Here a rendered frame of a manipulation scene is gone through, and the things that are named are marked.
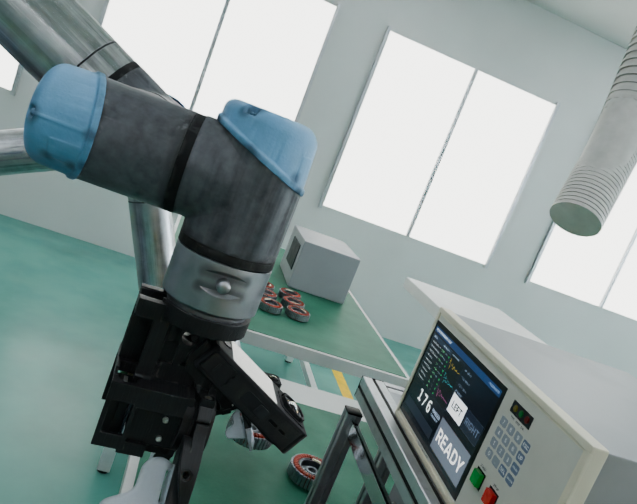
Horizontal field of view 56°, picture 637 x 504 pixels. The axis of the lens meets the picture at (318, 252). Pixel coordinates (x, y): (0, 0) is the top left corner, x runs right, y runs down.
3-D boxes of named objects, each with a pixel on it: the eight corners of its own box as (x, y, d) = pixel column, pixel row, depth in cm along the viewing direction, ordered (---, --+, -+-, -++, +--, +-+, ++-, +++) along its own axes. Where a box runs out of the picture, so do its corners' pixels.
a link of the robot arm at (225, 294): (265, 255, 51) (280, 285, 43) (246, 304, 51) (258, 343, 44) (177, 227, 48) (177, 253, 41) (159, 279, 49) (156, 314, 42)
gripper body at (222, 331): (99, 402, 51) (144, 271, 49) (198, 425, 53) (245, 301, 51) (87, 454, 44) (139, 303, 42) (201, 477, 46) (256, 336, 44)
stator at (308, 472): (315, 500, 137) (321, 486, 137) (277, 473, 142) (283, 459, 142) (337, 485, 147) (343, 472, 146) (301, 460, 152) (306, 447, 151)
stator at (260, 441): (227, 445, 133) (233, 430, 132) (223, 418, 143) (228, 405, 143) (274, 456, 136) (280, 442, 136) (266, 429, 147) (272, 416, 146)
